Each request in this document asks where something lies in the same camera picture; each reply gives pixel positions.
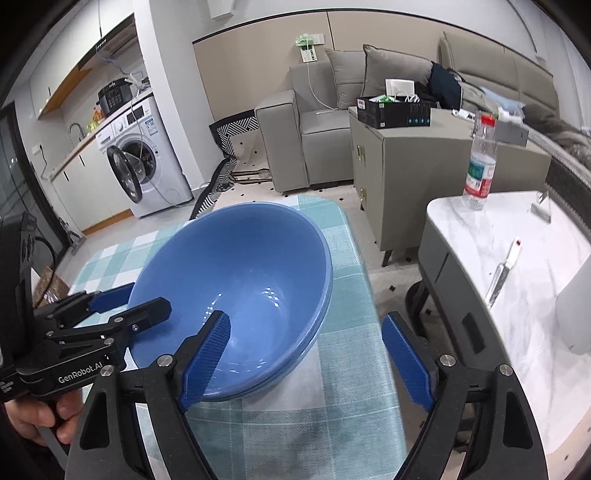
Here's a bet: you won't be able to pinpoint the large blue bowl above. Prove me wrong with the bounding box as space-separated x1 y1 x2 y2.
128 202 334 402

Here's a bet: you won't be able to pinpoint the white kitchen cabinets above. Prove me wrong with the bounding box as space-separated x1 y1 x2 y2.
51 139 133 233

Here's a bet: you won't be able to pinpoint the kitchen faucet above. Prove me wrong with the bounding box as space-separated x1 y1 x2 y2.
68 122 86 145

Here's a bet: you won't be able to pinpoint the person's left hand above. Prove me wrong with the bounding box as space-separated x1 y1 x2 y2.
4 390 84 445

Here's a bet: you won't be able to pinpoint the white washing machine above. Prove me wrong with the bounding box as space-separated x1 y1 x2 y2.
95 93 193 218

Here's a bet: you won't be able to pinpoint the teal checkered tablecloth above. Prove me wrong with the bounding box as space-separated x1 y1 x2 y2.
67 193 409 480

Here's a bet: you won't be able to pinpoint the silver pen on table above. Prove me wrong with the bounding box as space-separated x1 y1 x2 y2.
486 240 521 308

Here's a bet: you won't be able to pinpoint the yellow oil bottle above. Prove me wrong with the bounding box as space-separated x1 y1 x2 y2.
87 106 105 132

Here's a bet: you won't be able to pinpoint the black pressure cooker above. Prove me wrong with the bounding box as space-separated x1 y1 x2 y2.
98 78 132 117

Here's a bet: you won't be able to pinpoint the grey sofa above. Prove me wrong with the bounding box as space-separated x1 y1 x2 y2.
254 32 590 192

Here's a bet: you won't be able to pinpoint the plastic water bottle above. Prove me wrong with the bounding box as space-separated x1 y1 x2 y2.
463 112 498 210

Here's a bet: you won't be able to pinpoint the grey side cabinet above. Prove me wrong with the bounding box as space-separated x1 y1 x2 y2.
348 106 553 268

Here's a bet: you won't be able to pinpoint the black box on cabinet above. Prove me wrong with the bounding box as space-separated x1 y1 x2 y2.
356 97 432 129

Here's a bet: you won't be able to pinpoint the dark blue cushion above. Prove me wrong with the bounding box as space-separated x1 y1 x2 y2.
428 63 462 110

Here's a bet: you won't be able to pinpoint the wall socket with charger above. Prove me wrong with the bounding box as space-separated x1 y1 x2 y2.
294 33 325 63

